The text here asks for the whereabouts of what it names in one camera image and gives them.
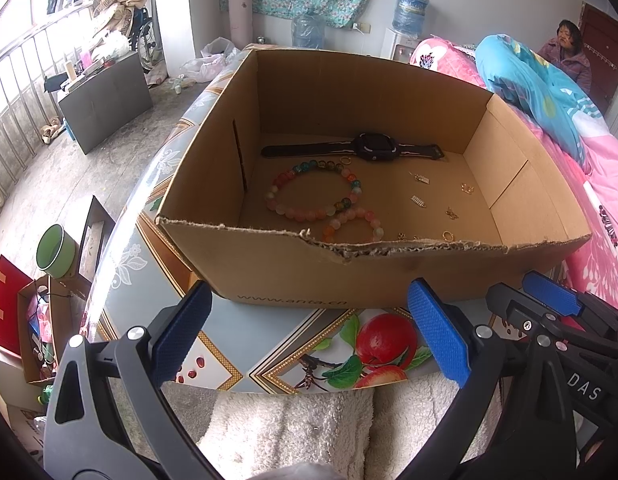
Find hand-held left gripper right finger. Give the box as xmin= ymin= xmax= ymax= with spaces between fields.
xmin=396 ymin=277 xmax=580 ymax=480

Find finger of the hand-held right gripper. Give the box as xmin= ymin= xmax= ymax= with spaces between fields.
xmin=485 ymin=282 xmax=618 ymax=361
xmin=521 ymin=270 xmax=618 ymax=346

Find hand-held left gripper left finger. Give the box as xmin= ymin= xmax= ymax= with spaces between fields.
xmin=43 ymin=280 xmax=224 ymax=480

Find brown cardboard box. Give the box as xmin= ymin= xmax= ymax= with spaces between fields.
xmin=155 ymin=44 xmax=593 ymax=309

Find pink bead bracelet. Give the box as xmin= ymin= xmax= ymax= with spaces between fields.
xmin=323 ymin=206 xmax=384 ymax=243

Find multicoloured bead bracelet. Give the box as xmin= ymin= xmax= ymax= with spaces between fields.
xmin=265 ymin=160 xmax=364 ymax=221

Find black smartwatch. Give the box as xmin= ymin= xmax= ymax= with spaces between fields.
xmin=261 ymin=132 xmax=444 ymax=163

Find fruit print table cover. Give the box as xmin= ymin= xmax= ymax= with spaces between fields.
xmin=86 ymin=45 xmax=570 ymax=396

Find pink floral blanket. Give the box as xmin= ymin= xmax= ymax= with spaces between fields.
xmin=409 ymin=35 xmax=618 ymax=306

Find white fluffy cloth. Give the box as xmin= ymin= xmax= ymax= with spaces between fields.
xmin=196 ymin=375 xmax=504 ymax=480

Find green cup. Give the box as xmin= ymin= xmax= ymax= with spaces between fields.
xmin=36 ymin=224 xmax=80 ymax=278

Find small cluttered cardboard box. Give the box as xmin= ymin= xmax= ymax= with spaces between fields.
xmin=16 ymin=275 xmax=90 ymax=383

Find red paper bag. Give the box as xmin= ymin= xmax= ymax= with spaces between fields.
xmin=0 ymin=255 xmax=34 ymax=356

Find blue floral quilt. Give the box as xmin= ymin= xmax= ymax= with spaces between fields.
xmin=475 ymin=34 xmax=612 ymax=171

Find grey cabinet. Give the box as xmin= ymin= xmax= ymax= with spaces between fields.
xmin=58 ymin=50 xmax=154 ymax=155

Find pair of beige shoes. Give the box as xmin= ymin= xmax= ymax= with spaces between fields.
xmin=41 ymin=117 xmax=64 ymax=143

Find brown wooden door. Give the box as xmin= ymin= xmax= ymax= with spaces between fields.
xmin=579 ymin=2 xmax=618 ymax=116

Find white plastic bags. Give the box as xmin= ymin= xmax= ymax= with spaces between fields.
xmin=181 ymin=37 xmax=240 ymax=83

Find metal balcony railing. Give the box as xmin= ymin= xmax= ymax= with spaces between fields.
xmin=0 ymin=0 xmax=97 ymax=231

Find white water dispenser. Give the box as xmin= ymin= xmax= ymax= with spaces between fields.
xmin=383 ymin=27 xmax=420 ymax=63

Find wheelchair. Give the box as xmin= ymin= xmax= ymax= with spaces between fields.
xmin=126 ymin=7 xmax=162 ymax=73

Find blue water jug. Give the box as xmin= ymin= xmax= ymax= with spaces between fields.
xmin=293 ymin=9 xmax=324 ymax=51
xmin=391 ymin=0 xmax=430 ymax=38

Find white paper roll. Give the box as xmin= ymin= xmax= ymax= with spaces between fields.
xmin=226 ymin=0 xmax=253 ymax=48

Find pile of beige clothes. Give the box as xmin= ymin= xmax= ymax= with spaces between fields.
xmin=91 ymin=0 xmax=152 ymax=48

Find dark wooden frame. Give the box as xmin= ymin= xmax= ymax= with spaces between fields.
xmin=76 ymin=195 xmax=114 ymax=281

